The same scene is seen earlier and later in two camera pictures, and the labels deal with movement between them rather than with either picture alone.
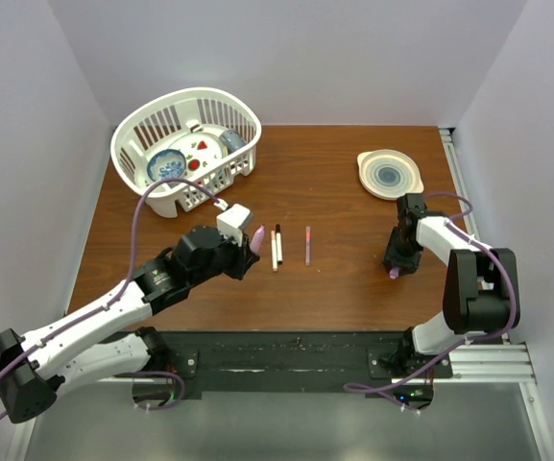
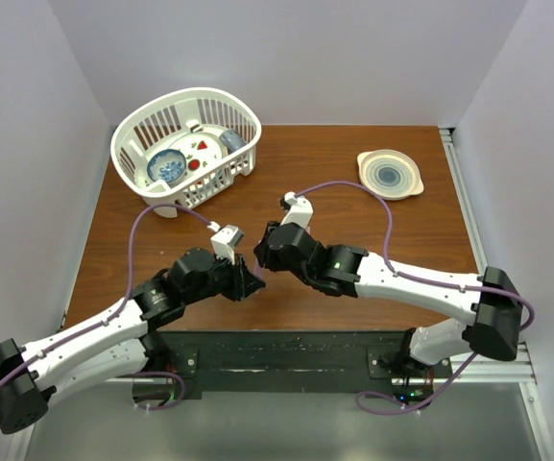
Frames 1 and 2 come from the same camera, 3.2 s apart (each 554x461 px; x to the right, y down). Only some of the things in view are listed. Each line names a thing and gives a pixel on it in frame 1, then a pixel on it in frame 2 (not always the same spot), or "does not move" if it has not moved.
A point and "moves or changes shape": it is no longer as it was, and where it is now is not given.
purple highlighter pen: x=257 y=239 moves or changes shape
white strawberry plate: x=200 y=149 does not move
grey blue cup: x=231 y=139 does not move
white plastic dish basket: x=203 y=133 does not move
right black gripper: x=409 y=265 -> x=264 y=256
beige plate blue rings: x=389 y=174 does not move
